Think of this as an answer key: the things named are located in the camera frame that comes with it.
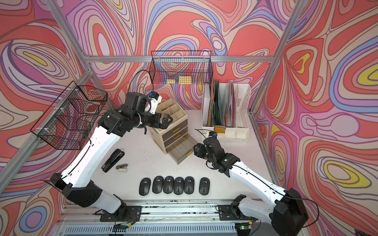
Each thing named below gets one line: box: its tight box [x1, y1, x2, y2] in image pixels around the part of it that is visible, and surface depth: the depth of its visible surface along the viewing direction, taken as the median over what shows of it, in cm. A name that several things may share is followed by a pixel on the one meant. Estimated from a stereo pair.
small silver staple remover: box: [115, 163, 128, 173], surface depth 90 cm
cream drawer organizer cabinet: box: [148, 98, 189, 155], surface depth 86 cm
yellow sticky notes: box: [166, 75, 192, 85], surface depth 86 cm
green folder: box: [211, 80, 227, 127], surface depth 90 cm
